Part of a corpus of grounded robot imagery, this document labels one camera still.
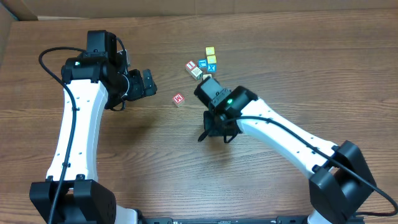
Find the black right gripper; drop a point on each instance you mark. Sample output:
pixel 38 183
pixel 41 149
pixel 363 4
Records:
pixel 212 128

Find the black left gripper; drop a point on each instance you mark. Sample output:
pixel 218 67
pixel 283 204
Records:
pixel 138 90

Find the red letter M block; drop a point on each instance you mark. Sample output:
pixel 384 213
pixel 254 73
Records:
pixel 178 99

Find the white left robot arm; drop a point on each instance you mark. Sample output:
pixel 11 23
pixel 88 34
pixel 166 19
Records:
pixel 98 79

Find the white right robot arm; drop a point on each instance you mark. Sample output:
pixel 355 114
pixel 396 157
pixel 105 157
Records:
pixel 338 176

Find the wooden block green side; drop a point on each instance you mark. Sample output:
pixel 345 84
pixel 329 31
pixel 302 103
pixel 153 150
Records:
pixel 205 76

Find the red letter I block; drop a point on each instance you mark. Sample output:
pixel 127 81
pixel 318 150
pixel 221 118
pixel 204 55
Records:
pixel 189 66

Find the wooden patterned picture block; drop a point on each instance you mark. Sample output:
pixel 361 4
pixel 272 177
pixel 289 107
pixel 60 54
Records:
pixel 196 73

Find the blue letter X block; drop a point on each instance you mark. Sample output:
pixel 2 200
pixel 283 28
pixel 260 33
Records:
pixel 211 68

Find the blue letter L block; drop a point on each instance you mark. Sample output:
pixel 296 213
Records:
pixel 202 63

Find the lower yellow block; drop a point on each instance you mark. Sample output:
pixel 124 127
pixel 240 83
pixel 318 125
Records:
pixel 211 59

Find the yellow block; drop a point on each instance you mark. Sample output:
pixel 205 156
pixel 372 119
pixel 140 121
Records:
pixel 209 51
pixel 211 59

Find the upper yellow block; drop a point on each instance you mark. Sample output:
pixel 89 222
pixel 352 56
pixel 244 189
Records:
pixel 209 51

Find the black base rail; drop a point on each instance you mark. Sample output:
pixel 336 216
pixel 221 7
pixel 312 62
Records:
pixel 301 219

